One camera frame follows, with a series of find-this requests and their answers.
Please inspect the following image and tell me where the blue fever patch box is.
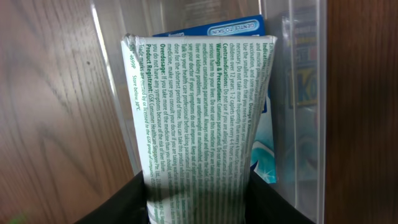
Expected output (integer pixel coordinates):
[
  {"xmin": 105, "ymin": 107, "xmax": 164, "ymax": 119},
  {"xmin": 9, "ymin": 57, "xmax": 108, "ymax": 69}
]
[{"xmin": 155, "ymin": 15, "xmax": 277, "ymax": 184}]

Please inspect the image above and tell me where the clear plastic container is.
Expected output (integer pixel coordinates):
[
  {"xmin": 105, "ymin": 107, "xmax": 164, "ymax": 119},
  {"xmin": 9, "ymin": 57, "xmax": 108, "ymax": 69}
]
[{"xmin": 91, "ymin": 0, "xmax": 326, "ymax": 223}]

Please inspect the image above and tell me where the white green medicine box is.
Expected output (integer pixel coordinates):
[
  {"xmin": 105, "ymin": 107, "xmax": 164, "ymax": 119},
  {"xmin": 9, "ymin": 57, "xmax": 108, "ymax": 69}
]
[{"xmin": 121, "ymin": 34, "xmax": 277, "ymax": 223}]

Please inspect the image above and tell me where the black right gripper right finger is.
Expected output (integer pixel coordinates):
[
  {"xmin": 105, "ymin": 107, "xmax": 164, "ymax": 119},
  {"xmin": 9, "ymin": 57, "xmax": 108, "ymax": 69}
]
[{"xmin": 245, "ymin": 170, "xmax": 314, "ymax": 224}]

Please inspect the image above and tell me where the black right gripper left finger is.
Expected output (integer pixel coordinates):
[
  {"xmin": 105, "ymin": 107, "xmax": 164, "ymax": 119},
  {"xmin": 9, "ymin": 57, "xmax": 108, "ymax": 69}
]
[{"xmin": 76, "ymin": 172, "xmax": 149, "ymax": 224}]

